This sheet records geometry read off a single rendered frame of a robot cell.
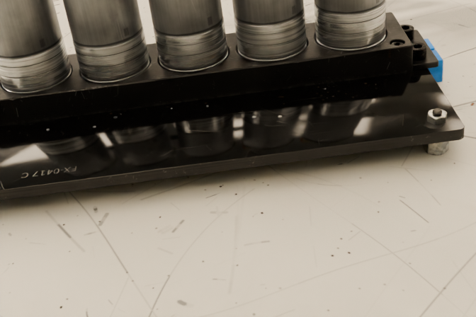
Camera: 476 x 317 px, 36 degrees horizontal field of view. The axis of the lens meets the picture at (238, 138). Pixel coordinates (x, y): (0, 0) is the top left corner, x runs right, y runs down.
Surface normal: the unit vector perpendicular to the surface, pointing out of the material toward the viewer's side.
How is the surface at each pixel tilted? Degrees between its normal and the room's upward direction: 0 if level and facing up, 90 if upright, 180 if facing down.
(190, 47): 90
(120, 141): 0
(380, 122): 0
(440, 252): 0
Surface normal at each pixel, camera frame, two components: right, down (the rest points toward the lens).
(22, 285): -0.11, -0.84
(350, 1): -0.06, 0.55
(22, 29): 0.29, 0.49
